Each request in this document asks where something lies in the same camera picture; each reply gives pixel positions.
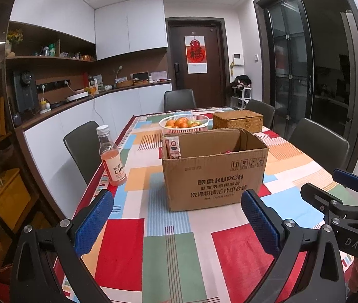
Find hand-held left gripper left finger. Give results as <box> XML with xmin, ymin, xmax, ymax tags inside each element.
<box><xmin>10</xmin><ymin>189</ymin><xmax>115</xmax><ymax>303</ymax></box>

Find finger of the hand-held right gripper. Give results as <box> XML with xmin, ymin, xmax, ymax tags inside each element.
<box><xmin>301</xmin><ymin>182</ymin><xmax>358</xmax><ymax>228</ymax></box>
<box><xmin>332</xmin><ymin>169</ymin><xmax>358</xmax><ymax>209</ymax></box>

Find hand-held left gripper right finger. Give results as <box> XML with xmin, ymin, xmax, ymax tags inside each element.
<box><xmin>240</xmin><ymin>189</ymin><xmax>347</xmax><ymax>303</ymax></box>

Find brown cardboard box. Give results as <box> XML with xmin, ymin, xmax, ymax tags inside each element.
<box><xmin>161</xmin><ymin>128</ymin><xmax>270</xmax><ymax>212</ymax></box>

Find dark grey dining chair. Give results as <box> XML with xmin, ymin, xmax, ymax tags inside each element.
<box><xmin>63</xmin><ymin>120</ymin><xmax>104</xmax><ymax>186</ymax></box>
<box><xmin>245</xmin><ymin>99</ymin><xmax>276</xmax><ymax>130</ymax></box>
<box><xmin>164</xmin><ymin>89</ymin><xmax>197</xmax><ymax>112</ymax></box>
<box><xmin>288</xmin><ymin>118</ymin><xmax>350</xmax><ymax>172</ymax></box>

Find pink drink bottle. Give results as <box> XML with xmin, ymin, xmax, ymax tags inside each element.
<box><xmin>96</xmin><ymin>125</ymin><xmax>128</xmax><ymax>187</ymax></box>

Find colourful patchwork tablecloth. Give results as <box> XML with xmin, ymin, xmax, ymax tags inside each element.
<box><xmin>53</xmin><ymin>107</ymin><xmax>358</xmax><ymax>303</ymax></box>

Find brown wicker lidded box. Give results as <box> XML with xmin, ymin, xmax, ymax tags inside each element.
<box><xmin>212</xmin><ymin>110</ymin><xmax>264</xmax><ymax>134</ymax></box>

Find white slotted fruit basket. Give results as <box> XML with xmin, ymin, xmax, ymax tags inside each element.
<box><xmin>159</xmin><ymin>114</ymin><xmax>210</xmax><ymax>135</ymax></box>

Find pink snack carton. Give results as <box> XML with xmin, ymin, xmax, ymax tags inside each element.
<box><xmin>165</xmin><ymin>136</ymin><xmax>182</xmax><ymax>159</ymax></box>

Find white sideboard with brown top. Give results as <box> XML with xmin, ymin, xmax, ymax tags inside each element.
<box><xmin>15</xmin><ymin>82</ymin><xmax>173</xmax><ymax>220</ymax></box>

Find white shoe rack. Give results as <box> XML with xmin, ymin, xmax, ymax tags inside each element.
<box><xmin>231</xmin><ymin>87</ymin><xmax>253</xmax><ymax>109</ymax></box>

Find pile of orange and green fruit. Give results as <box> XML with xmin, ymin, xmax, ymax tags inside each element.
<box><xmin>165</xmin><ymin>117</ymin><xmax>205</xmax><ymax>129</ymax></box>

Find white flat cooker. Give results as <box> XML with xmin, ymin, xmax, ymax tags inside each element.
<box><xmin>63</xmin><ymin>91</ymin><xmax>90</xmax><ymax>102</ymax></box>

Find black bag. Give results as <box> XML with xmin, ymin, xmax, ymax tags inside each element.
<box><xmin>231</xmin><ymin>75</ymin><xmax>252</xmax><ymax>89</ymax></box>

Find dark glass sliding door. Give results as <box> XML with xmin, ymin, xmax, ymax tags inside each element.
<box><xmin>253</xmin><ymin>0</ymin><xmax>358</xmax><ymax>172</ymax></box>

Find dark brown door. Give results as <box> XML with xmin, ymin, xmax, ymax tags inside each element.
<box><xmin>165</xmin><ymin>17</ymin><xmax>230</xmax><ymax>109</ymax></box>

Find black water dispenser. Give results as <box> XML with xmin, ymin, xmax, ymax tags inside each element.
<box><xmin>11</xmin><ymin>69</ymin><xmax>39</xmax><ymax>114</ymax></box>

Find row of shelf bottles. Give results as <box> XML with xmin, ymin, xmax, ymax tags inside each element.
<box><xmin>34</xmin><ymin>43</ymin><xmax>96</xmax><ymax>61</ymax></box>

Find yellow flowers in vase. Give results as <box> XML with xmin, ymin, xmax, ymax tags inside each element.
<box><xmin>6</xmin><ymin>28</ymin><xmax>24</xmax><ymax>54</ymax></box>

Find white power cable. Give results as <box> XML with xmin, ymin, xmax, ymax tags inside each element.
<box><xmin>91</xmin><ymin>93</ymin><xmax>110</xmax><ymax>127</ymax></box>

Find wall socket strip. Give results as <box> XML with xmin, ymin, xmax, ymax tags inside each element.
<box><xmin>35</xmin><ymin>77</ymin><xmax>72</xmax><ymax>90</ymax></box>

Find red and white wall calendar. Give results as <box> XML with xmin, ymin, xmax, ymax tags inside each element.
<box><xmin>184</xmin><ymin>36</ymin><xmax>209</xmax><ymax>74</ymax></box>

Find white wall cabinets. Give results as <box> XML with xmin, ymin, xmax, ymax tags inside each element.
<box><xmin>10</xmin><ymin>0</ymin><xmax>166</xmax><ymax>60</ymax></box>

